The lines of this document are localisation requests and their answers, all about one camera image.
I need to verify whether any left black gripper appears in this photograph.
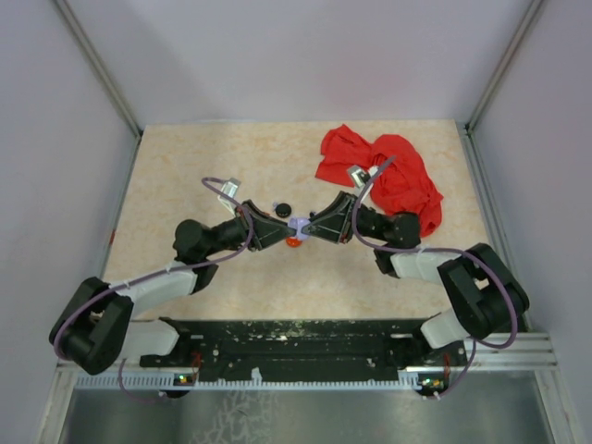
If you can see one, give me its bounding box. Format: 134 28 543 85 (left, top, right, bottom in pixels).
203 200 297 259

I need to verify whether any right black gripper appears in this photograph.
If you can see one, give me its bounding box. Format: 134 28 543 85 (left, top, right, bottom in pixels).
300 191 388 245

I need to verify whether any purple earbud charging case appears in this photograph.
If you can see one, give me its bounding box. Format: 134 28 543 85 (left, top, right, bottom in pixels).
288 217 310 241

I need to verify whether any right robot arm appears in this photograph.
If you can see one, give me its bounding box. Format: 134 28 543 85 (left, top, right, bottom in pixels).
302 192 529 366

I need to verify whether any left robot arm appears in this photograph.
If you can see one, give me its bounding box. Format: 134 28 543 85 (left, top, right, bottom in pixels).
49 201 296 376

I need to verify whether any black round charging case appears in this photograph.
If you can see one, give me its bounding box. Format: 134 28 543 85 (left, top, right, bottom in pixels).
274 203 292 218

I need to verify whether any red round charging case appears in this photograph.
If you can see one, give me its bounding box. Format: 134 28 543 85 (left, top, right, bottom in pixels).
286 237 302 248

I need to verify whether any red crumpled cloth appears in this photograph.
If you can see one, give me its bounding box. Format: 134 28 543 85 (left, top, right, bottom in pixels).
315 125 443 237

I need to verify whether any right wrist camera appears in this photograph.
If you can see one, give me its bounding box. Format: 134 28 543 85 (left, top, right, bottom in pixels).
347 165 378 190

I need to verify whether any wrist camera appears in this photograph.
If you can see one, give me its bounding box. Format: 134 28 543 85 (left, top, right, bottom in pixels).
347 165 378 190
217 178 241 213

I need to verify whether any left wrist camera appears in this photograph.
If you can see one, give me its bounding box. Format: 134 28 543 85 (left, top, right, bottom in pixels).
217 178 241 213

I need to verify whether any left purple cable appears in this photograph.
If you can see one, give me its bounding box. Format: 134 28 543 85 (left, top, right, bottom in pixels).
51 178 255 406

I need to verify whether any purple cable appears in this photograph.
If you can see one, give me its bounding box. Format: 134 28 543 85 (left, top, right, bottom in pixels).
51 178 255 406
351 154 519 401

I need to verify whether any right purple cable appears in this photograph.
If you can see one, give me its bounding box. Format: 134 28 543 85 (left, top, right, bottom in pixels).
351 154 519 401

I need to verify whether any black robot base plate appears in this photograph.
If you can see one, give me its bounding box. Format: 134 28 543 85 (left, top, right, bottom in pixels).
140 319 467 383

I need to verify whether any white slotted cable duct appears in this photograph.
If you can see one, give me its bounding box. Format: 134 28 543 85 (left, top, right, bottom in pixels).
74 369 443 391

